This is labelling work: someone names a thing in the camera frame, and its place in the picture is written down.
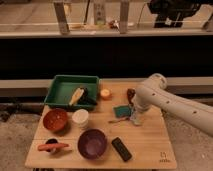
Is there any purple bowl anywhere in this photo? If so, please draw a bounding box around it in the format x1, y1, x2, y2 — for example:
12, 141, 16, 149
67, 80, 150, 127
77, 129, 107, 160

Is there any green plastic tray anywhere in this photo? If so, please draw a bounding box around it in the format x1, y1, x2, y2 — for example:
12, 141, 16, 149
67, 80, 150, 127
44, 75, 99, 111

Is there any blue grey towel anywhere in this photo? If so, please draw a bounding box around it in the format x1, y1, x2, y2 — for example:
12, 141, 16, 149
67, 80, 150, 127
130, 107, 141, 126

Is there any black object in tray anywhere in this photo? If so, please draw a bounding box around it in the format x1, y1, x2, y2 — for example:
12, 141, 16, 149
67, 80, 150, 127
80, 88, 97, 105

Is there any white cup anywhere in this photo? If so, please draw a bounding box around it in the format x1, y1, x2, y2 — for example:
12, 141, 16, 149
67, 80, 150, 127
72, 109, 89, 129

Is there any red bowl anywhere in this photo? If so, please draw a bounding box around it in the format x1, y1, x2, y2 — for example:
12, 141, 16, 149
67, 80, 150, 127
43, 108, 68, 132

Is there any orange carrot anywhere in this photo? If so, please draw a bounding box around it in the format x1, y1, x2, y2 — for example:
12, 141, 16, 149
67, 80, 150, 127
37, 143, 69, 151

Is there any metal spoon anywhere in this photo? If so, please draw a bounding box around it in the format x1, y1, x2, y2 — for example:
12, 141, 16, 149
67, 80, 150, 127
108, 117, 130, 124

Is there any small black cup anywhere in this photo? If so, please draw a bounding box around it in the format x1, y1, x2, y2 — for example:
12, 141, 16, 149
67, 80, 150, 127
45, 138, 58, 154

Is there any brown furry toy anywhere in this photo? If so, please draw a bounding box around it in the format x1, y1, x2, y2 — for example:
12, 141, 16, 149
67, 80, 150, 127
127, 88, 135, 104

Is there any black remote control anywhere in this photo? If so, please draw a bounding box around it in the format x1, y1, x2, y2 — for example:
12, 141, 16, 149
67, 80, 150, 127
111, 137, 132, 162

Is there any black machine in background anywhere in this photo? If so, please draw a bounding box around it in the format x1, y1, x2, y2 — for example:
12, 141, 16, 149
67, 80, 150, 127
148, 0, 201, 28

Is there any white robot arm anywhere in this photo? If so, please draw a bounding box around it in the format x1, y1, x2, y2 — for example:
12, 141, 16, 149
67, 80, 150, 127
133, 73, 213, 137

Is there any orange round fruit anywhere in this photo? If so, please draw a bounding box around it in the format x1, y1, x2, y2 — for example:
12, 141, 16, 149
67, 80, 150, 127
100, 89, 111, 100

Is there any green sponge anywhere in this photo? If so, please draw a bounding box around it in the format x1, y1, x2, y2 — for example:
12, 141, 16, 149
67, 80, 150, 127
113, 105, 131, 118

